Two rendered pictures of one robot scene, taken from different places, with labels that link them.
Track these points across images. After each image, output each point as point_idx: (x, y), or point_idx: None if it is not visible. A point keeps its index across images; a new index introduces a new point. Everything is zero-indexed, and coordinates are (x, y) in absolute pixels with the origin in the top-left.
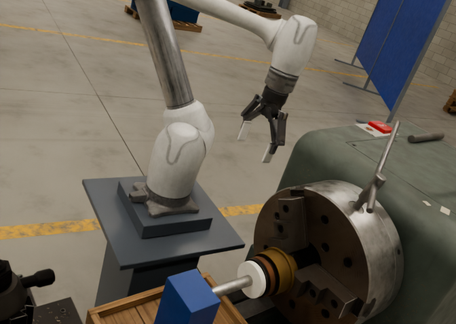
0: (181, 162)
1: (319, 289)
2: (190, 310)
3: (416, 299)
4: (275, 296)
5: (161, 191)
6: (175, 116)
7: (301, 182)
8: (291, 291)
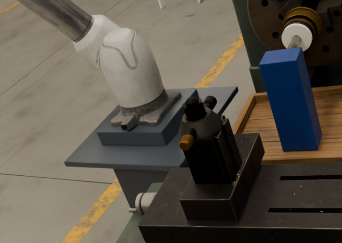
0: (142, 59)
1: (339, 5)
2: (293, 60)
3: None
4: (310, 58)
5: (144, 99)
6: (92, 39)
7: None
8: (323, 25)
